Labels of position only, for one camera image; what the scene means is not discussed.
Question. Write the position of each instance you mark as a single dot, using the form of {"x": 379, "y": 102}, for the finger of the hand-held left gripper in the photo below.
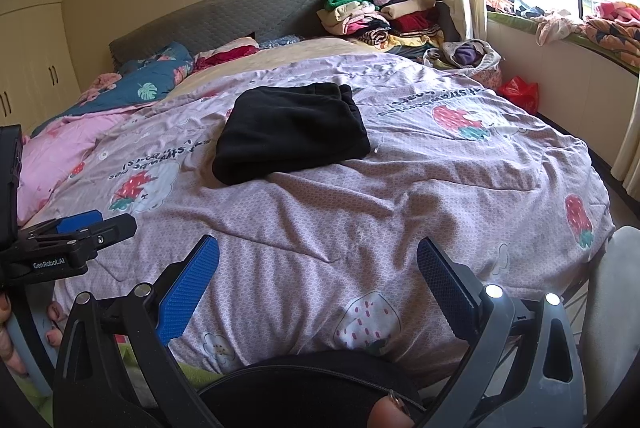
{"x": 117, "y": 228}
{"x": 77, "y": 222}

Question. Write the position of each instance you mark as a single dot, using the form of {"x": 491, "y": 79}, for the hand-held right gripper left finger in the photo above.
{"x": 190, "y": 288}

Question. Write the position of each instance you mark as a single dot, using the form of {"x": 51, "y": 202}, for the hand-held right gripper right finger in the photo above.
{"x": 445, "y": 283}

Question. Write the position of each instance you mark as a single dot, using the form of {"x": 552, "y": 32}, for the black sweater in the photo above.
{"x": 290, "y": 133}

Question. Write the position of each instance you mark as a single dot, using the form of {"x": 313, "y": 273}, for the pile of folded clothes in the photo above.
{"x": 390, "y": 13}

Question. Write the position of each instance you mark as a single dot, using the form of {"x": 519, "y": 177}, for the heap of clothes on windowsill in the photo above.
{"x": 605, "y": 28}

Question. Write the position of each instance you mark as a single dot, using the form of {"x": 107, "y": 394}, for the person's left hand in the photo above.
{"x": 55, "y": 323}

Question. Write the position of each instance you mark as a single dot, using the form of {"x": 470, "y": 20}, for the person's right hand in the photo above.
{"x": 390, "y": 413}

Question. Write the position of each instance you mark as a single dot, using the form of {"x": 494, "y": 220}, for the pink blanket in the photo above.
{"x": 55, "y": 153}

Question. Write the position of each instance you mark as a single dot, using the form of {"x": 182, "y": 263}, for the green cloth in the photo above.
{"x": 205, "y": 378}

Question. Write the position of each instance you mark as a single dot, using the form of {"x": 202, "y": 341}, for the lilac strawberry-print duvet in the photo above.
{"x": 350, "y": 218}

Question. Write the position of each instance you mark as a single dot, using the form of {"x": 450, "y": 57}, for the cream wardrobe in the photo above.
{"x": 30, "y": 48}

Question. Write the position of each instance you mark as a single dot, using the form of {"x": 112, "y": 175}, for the blue leaf print pillow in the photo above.
{"x": 145, "y": 88}

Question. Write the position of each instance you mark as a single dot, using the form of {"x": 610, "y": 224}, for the red plastic bag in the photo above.
{"x": 520, "y": 95}

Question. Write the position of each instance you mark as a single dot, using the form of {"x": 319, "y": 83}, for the red cloth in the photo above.
{"x": 225, "y": 55}

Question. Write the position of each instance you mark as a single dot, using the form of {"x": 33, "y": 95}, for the floral bag with purple cloth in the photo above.
{"x": 470, "y": 58}

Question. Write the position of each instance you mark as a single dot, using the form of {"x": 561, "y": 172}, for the beige bed sheet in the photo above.
{"x": 280, "y": 63}

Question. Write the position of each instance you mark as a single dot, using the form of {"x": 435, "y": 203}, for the grey quilted headboard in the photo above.
{"x": 225, "y": 13}

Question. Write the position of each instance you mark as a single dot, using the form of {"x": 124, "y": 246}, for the green windowsill mat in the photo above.
{"x": 515, "y": 22}

